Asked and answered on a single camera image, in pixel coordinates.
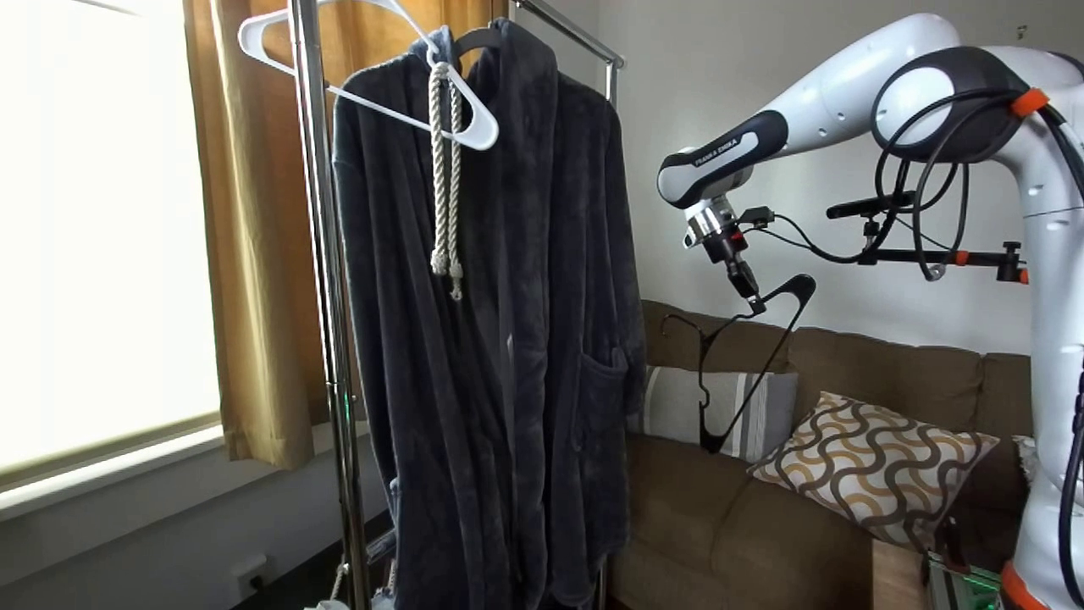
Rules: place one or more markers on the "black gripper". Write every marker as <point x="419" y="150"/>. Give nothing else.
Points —
<point x="713" y="233"/>

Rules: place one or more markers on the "silver metal tongs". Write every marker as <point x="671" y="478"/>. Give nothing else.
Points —
<point x="766" y="350"/>

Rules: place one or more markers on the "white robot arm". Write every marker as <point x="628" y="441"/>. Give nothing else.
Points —
<point x="1053" y="341"/>

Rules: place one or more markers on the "white plastic hanger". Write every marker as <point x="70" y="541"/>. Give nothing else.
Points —
<point x="475" y="124"/>

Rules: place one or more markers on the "black plastic hanger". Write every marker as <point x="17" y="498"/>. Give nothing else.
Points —
<point x="475" y="37"/>

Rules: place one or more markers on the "grey striped pillow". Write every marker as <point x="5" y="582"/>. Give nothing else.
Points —
<point x="680" y="408"/>

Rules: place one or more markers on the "wave patterned cream pillow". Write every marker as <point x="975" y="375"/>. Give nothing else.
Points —
<point x="875" y="462"/>

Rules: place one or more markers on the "brown fabric sofa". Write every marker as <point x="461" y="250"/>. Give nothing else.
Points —
<point x="723" y="520"/>

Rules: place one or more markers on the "dark navy plush robe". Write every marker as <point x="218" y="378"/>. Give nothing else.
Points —
<point x="495" y="359"/>

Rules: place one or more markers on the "wooden side table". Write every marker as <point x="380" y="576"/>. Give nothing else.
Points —
<point x="899" y="576"/>

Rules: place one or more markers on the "dark brown cushion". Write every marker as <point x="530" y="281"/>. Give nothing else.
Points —
<point x="988" y="509"/>

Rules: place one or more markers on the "chrome clothes rack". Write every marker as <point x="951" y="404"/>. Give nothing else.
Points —
<point x="329" y="281"/>

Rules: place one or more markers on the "tan wooden tray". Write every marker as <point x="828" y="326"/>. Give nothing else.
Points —
<point x="257" y="281"/>

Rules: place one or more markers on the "white object on floor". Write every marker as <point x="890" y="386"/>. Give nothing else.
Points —
<point x="341" y="589"/>

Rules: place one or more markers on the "white window sill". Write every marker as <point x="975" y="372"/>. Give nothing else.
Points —
<point x="136" y="462"/>

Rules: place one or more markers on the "white window blind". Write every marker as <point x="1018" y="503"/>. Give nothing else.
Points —
<point x="104" y="224"/>

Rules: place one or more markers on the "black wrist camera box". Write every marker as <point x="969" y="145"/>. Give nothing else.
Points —
<point x="759" y="213"/>

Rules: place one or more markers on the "black bar camera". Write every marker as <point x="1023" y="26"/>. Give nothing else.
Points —
<point x="857" y="209"/>

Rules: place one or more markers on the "white wall outlet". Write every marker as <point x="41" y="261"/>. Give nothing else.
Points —
<point x="253" y="572"/>

